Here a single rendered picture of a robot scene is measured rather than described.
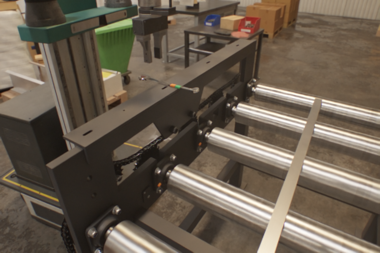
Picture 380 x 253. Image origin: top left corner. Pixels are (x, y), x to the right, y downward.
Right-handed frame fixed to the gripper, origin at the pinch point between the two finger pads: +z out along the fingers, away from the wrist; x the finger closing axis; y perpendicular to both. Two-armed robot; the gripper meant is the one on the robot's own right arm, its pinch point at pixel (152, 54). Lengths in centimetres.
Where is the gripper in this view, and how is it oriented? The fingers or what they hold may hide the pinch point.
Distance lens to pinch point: 96.5
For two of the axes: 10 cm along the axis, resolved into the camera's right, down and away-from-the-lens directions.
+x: -5.3, 4.2, -7.4
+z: 0.0, 8.7, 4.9
